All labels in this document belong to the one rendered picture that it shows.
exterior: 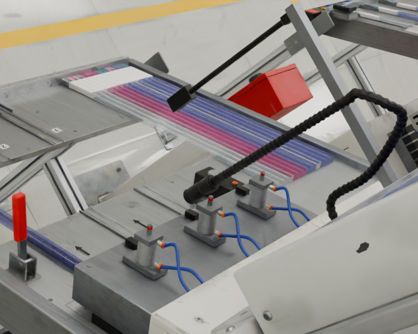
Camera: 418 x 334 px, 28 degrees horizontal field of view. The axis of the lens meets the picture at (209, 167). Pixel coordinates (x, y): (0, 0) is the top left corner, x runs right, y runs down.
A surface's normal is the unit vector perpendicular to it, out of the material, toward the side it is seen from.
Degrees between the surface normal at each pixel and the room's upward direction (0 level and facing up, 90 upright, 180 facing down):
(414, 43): 90
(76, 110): 43
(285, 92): 0
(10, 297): 90
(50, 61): 0
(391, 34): 90
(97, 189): 0
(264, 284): 90
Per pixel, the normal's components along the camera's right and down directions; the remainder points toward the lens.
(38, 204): 0.62, -0.39
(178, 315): 0.14, -0.89
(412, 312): -0.62, 0.27
